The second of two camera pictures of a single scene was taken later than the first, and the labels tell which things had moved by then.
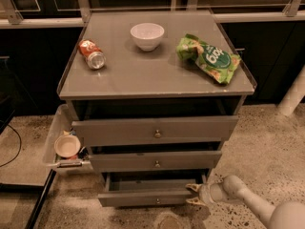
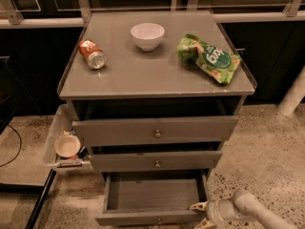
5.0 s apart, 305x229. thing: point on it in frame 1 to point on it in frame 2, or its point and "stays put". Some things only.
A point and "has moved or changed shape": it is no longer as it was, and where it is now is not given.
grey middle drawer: [155, 161] stays put
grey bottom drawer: [149, 190] has moved or changed shape
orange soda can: [94, 56] stays put
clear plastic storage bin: [63, 153] stays put
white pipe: [294, 96] stays put
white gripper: [205, 194] to [212, 212]
